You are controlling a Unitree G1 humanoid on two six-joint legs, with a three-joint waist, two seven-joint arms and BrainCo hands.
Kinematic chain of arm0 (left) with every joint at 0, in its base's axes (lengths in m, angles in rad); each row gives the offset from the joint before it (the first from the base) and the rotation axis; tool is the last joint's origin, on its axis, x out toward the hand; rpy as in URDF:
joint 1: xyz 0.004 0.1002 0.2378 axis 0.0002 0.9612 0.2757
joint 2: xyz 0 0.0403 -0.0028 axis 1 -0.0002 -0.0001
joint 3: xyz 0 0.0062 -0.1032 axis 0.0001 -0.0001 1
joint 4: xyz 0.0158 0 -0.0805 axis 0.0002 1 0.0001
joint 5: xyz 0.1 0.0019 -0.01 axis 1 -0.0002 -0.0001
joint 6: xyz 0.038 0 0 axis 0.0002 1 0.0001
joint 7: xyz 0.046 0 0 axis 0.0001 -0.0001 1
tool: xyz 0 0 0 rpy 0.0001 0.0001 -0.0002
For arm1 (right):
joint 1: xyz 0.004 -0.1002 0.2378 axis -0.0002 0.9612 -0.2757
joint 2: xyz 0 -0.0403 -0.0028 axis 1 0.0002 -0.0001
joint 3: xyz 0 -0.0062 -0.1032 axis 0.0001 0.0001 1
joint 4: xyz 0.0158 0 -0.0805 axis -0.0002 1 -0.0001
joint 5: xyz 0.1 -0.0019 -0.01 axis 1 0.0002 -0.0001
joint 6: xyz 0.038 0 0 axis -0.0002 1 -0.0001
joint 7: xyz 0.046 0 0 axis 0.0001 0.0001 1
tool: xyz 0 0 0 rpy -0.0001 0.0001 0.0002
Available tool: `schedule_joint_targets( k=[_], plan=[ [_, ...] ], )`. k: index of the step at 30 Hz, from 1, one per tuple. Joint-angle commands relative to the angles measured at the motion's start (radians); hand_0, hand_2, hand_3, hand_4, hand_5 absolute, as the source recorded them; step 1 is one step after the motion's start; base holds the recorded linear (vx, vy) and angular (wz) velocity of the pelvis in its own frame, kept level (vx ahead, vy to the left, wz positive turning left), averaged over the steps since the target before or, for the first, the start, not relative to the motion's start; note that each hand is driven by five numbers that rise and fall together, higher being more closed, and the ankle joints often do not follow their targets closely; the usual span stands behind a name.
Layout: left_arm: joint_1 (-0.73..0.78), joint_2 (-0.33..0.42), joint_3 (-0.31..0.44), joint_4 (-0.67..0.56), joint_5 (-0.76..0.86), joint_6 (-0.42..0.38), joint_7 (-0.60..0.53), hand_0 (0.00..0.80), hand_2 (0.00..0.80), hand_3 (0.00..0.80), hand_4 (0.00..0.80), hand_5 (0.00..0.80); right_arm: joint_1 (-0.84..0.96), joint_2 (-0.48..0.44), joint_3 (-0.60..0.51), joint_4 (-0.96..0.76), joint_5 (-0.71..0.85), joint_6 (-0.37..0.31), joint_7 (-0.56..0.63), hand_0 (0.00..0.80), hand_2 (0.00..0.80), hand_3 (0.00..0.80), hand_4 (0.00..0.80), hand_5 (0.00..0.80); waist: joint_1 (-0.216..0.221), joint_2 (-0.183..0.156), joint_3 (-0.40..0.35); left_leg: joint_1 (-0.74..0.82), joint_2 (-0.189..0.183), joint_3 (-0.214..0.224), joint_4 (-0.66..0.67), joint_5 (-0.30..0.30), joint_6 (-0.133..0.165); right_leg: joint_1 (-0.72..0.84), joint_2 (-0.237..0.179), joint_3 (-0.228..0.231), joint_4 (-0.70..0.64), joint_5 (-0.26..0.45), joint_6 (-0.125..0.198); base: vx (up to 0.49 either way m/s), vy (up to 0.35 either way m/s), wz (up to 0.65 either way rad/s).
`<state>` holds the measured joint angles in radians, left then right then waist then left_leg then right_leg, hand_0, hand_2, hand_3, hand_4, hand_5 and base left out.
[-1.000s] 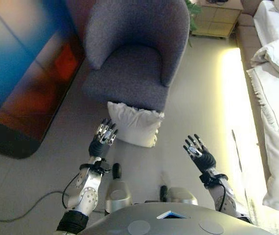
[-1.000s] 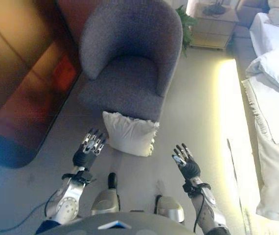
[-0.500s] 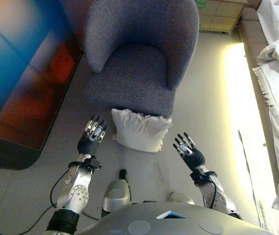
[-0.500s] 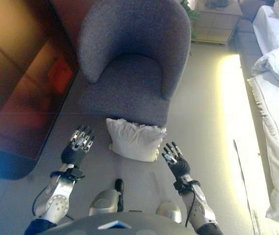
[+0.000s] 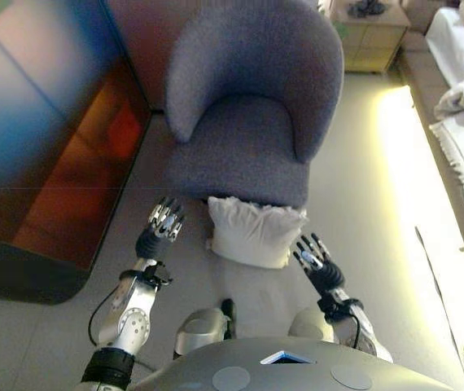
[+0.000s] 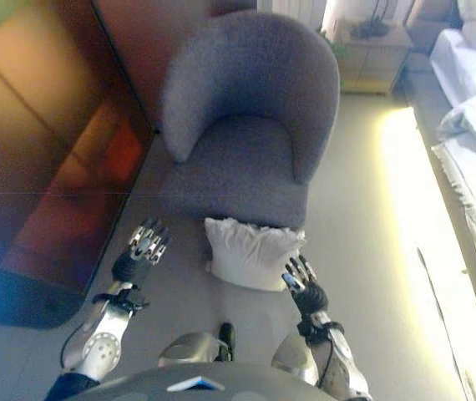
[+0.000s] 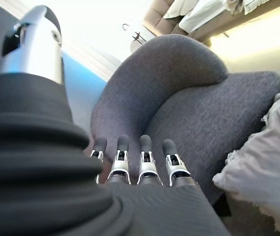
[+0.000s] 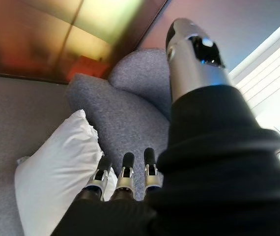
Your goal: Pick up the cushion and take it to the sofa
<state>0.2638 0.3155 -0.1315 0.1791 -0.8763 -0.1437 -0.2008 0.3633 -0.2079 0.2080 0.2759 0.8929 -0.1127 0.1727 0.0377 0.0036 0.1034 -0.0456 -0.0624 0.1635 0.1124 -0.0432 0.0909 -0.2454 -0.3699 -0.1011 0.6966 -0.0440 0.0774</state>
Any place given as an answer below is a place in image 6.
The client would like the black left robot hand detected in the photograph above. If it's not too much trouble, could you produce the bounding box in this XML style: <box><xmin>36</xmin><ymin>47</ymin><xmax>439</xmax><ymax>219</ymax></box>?
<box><xmin>110</xmin><ymin>216</ymin><xmax>171</xmax><ymax>290</ymax></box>

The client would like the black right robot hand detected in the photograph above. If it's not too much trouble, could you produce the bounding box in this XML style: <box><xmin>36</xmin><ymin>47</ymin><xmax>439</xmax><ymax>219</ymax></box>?
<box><xmin>281</xmin><ymin>253</ymin><xmax>330</xmax><ymax>321</ymax></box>

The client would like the white fringed cushion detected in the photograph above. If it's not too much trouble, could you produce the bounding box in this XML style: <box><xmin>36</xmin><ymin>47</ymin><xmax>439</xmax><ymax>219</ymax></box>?
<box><xmin>203</xmin><ymin>216</ymin><xmax>308</xmax><ymax>292</ymax></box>

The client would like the silver right robot leg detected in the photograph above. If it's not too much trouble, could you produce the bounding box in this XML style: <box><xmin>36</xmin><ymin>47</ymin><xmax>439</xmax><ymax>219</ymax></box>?
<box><xmin>270</xmin><ymin>332</ymin><xmax>319</xmax><ymax>386</ymax></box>

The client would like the silver robot leg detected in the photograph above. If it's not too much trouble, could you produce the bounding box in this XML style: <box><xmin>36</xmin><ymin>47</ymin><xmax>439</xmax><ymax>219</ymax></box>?
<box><xmin>270</xmin><ymin>332</ymin><xmax>319</xmax><ymax>386</ymax></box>
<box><xmin>157</xmin><ymin>322</ymin><xmax>236</xmax><ymax>369</ymax></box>

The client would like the silver left robot leg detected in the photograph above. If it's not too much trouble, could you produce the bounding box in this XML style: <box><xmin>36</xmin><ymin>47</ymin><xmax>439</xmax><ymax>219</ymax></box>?
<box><xmin>157</xmin><ymin>322</ymin><xmax>236</xmax><ymax>369</ymax></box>

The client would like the grey robot torso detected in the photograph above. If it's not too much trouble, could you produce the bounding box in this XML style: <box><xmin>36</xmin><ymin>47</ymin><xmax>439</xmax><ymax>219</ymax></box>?
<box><xmin>65</xmin><ymin>362</ymin><xmax>319</xmax><ymax>401</ymax></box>

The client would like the grey fabric armchair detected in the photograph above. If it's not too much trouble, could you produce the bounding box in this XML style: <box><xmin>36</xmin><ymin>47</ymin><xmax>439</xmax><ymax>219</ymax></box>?
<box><xmin>160</xmin><ymin>10</ymin><xmax>342</xmax><ymax>231</ymax></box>

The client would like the glossy brown wooden wardrobe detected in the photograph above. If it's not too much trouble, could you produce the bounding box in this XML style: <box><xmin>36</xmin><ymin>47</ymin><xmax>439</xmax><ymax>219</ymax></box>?
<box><xmin>0</xmin><ymin>0</ymin><xmax>162</xmax><ymax>332</ymax></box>

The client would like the light wooden nightstand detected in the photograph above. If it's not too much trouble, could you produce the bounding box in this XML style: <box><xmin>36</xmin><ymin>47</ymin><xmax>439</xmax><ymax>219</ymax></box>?
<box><xmin>337</xmin><ymin>18</ymin><xmax>415</xmax><ymax>98</ymax></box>

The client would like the green potted plant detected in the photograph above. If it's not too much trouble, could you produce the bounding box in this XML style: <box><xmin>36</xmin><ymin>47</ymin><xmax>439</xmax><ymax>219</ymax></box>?
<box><xmin>316</xmin><ymin>25</ymin><xmax>351</xmax><ymax>60</ymax></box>

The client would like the white bed mattress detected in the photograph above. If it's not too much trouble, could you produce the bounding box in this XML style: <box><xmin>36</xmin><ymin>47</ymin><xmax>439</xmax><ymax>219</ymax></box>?
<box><xmin>428</xmin><ymin>28</ymin><xmax>476</xmax><ymax>109</ymax></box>

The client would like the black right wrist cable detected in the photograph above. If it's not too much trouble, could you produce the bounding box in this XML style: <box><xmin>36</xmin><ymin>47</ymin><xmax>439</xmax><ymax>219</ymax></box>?
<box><xmin>296</xmin><ymin>319</ymin><xmax>347</xmax><ymax>390</ymax></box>

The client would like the white slatted wall panel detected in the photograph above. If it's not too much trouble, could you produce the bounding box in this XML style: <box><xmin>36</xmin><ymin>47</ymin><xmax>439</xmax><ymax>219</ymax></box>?
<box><xmin>257</xmin><ymin>0</ymin><xmax>327</xmax><ymax>27</ymax></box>

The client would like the beige upholstered bed frame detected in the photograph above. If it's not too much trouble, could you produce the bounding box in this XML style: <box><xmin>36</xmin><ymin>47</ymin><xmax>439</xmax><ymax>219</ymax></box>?
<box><xmin>403</xmin><ymin>0</ymin><xmax>461</xmax><ymax>58</ymax></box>

